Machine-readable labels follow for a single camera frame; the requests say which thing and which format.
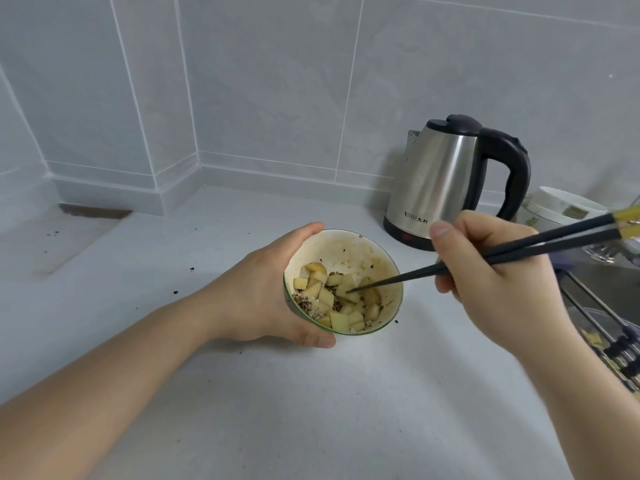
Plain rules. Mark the person's right hand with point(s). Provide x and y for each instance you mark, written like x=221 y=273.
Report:
x=510 y=294

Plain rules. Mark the black chopstick with yellow end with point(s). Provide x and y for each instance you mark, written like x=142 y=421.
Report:
x=575 y=240
x=575 y=227

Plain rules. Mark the person's left thumb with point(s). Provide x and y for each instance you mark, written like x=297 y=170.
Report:
x=297 y=237

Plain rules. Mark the person's left forearm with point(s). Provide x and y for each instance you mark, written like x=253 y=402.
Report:
x=110 y=389

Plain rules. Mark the white bowl with green rim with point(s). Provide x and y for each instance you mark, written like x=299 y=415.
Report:
x=361 y=253

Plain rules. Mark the white rice cooker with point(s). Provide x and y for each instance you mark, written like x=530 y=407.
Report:
x=555 y=204

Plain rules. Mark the pile of potato cubes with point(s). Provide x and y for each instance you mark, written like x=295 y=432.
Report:
x=325 y=297

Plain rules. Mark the person's right forearm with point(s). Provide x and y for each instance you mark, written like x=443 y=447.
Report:
x=590 y=414

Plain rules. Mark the person's left hand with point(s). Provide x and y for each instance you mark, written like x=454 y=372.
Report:
x=250 y=299

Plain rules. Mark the brown minced seasoning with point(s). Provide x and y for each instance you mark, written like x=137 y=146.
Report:
x=305 y=304

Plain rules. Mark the clear glass container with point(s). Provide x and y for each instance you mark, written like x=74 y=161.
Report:
x=612 y=252

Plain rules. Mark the stainless steel electric kettle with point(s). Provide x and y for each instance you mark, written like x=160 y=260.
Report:
x=440 y=184

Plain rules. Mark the person's right thumb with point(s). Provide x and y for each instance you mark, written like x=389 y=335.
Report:
x=457 y=239

